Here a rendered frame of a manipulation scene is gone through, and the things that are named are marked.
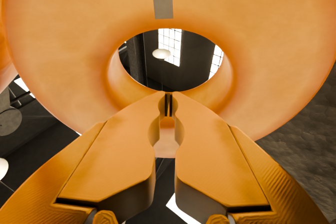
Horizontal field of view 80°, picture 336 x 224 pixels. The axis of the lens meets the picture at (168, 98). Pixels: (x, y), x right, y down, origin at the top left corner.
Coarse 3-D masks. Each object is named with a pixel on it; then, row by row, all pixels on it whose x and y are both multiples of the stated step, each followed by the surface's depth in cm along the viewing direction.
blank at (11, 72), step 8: (0, 0) 8; (0, 8) 8; (0, 16) 8; (0, 24) 8; (0, 32) 9; (0, 40) 9; (0, 48) 9; (0, 56) 9; (8, 56) 10; (0, 64) 9; (8, 64) 10; (0, 72) 10; (8, 72) 10; (16, 72) 12; (0, 80) 10; (8, 80) 11; (0, 88) 11
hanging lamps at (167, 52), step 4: (160, 48) 684; (164, 48) 683; (152, 52) 664; (156, 52) 678; (160, 52) 683; (164, 52) 682; (168, 52) 673; (156, 56) 670; (160, 56) 667; (164, 56) 680; (168, 56) 649; (0, 160) 390; (4, 160) 388; (0, 164) 389; (4, 164) 387; (8, 164) 381; (0, 168) 389; (4, 168) 385; (0, 172) 389; (4, 172) 378; (0, 176) 386; (4, 184) 404
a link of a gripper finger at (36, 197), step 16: (96, 128) 9; (80, 144) 8; (48, 160) 7; (64, 160) 7; (80, 160) 7; (32, 176) 7; (48, 176) 7; (64, 176) 7; (16, 192) 6; (32, 192) 6; (48, 192) 6; (0, 208) 6; (16, 208) 6; (32, 208) 6; (48, 208) 6; (64, 208) 6; (80, 208) 6; (96, 208) 6
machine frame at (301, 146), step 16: (320, 96) 35; (304, 112) 38; (320, 112) 37; (288, 128) 43; (304, 128) 40; (320, 128) 38; (272, 144) 48; (288, 144) 45; (304, 144) 42; (320, 144) 40; (288, 160) 48; (304, 160) 45; (320, 160) 42; (304, 176) 47; (320, 176) 45; (320, 192) 47; (320, 208) 50
